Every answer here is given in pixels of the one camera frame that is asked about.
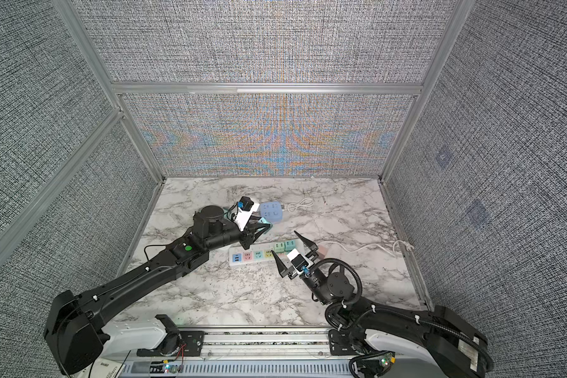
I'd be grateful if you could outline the teal plug cube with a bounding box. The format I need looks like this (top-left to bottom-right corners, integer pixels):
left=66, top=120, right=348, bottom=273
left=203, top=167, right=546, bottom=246
left=284, top=239, right=297, bottom=253

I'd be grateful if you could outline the long white power strip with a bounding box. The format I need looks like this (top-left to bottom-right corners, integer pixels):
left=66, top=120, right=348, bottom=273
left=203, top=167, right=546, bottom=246
left=228, top=239, right=306, bottom=267

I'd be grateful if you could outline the blue square power strip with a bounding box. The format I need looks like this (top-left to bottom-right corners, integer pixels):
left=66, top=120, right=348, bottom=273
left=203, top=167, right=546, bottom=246
left=259, top=201, right=284, bottom=224

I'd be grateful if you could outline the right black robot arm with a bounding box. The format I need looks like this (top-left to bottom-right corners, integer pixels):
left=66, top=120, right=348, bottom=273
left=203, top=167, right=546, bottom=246
left=272, top=236, right=495, bottom=377

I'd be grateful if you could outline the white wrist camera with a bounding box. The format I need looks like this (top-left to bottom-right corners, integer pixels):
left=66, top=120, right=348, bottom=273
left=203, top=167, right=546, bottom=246
left=287, top=249, right=313, bottom=276
left=232, top=196, right=260, bottom=232

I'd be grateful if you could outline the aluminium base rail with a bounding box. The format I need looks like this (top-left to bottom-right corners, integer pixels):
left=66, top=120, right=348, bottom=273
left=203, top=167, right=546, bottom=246
left=65, top=325, right=464, bottom=378

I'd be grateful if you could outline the pink plug cube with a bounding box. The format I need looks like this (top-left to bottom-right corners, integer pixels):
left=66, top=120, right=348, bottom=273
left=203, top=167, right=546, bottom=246
left=318, top=246, right=328, bottom=259

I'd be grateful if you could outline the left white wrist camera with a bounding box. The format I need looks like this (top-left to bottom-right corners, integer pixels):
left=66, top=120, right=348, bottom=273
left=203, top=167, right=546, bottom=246
left=232, top=196, right=260, bottom=232

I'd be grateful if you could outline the blue strip white cable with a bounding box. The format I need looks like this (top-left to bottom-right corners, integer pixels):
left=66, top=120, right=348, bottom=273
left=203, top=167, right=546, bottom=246
left=283, top=197, right=315, bottom=214

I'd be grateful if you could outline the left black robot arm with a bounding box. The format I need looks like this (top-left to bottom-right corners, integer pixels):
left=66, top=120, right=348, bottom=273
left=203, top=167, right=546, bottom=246
left=43, top=205, right=272, bottom=375

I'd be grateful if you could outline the green plug cube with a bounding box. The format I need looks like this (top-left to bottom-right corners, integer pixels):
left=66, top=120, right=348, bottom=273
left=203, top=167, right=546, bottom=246
left=273, top=242, right=286, bottom=254

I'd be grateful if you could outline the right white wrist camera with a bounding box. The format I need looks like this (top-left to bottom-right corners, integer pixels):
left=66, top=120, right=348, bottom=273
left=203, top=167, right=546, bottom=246
left=287, top=249, right=313, bottom=276

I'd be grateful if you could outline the white label box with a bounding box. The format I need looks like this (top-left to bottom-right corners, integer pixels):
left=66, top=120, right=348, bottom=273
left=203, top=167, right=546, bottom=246
left=75, top=358, right=124, bottom=378

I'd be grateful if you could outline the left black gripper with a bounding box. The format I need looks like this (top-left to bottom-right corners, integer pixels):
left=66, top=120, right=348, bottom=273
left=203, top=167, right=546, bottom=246
left=205, top=216, right=270, bottom=255

